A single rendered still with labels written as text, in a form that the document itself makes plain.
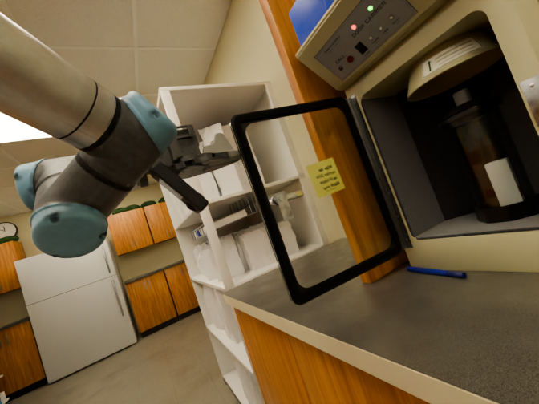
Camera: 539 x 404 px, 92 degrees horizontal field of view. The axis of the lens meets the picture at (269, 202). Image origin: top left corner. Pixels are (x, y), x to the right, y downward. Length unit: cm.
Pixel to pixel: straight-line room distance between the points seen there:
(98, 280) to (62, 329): 77
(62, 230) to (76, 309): 474
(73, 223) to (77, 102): 14
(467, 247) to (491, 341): 24
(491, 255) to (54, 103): 67
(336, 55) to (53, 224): 58
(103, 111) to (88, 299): 480
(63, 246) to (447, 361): 48
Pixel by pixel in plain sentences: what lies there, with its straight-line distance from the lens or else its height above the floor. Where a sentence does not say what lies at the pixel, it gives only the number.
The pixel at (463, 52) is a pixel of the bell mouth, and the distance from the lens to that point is 64.
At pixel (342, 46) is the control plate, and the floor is 146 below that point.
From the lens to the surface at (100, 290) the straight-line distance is 505.
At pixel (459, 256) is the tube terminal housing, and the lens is 66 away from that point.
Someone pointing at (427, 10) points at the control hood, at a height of 141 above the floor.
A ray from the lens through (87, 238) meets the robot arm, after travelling 39.
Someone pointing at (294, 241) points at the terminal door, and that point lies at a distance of 53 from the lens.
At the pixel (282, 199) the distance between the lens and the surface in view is 51.
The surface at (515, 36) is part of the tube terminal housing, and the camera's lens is 57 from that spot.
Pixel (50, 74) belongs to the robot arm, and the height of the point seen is 135.
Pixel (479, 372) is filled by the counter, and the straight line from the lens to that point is 40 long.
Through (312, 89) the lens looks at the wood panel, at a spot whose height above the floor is 145.
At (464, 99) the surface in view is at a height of 126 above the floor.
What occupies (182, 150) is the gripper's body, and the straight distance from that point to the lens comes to 52.
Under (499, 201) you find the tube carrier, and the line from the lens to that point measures 66.
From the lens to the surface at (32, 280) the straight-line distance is 521.
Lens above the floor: 117
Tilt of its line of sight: 4 degrees up
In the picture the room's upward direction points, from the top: 19 degrees counter-clockwise
